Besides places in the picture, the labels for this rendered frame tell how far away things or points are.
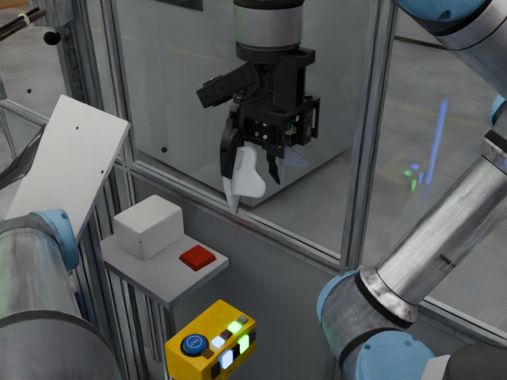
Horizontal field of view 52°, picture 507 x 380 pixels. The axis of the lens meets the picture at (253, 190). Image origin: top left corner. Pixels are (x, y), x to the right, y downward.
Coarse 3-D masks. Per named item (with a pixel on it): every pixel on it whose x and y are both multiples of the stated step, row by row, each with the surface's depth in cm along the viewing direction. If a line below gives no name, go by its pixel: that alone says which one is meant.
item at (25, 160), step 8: (40, 136) 93; (32, 144) 92; (24, 152) 93; (32, 152) 89; (16, 160) 93; (24, 160) 88; (32, 160) 86; (8, 168) 91; (16, 168) 88; (24, 168) 86; (0, 176) 91; (8, 176) 88; (16, 176) 86; (0, 184) 88; (8, 184) 86
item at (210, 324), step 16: (224, 304) 107; (208, 320) 103; (224, 320) 103; (176, 336) 100; (208, 336) 100; (240, 336) 100; (176, 352) 97; (224, 352) 97; (176, 368) 99; (192, 368) 94; (208, 368) 95
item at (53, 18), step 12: (36, 0) 123; (48, 0) 122; (60, 0) 125; (36, 12) 124; (48, 12) 124; (60, 12) 125; (72, 12) 132; (36, 24) 126; (48, 24) 126; (60, 24) 125
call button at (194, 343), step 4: (188, 336) 99; (192, 336) 98; (196, 336) 98; (200, 336) 98; (188, 340) 98; (192, 340) 98; (196, 340) 98; (200, 340) 98; (184, 344) 97; (188, 344) 97; (192, 344) 97; (196, 344) 97; (200, 344) 97; (204, 344) 97; (188, 348) 96; (192, 348) 96; (196, 348) 96; (200, 348) 96; (188, 352) 96; (192, 352) 96; (196, 352) 96
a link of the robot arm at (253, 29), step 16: (240, 16) 53; (256, 16) 51; (272, 16) 51; (288, 16) 52; (240, 32) 54; (256, 32) 52; (272, 32) 52; (288, 32) 53; (256, 48) 54; (272, 48) 54; (288, 48) 54
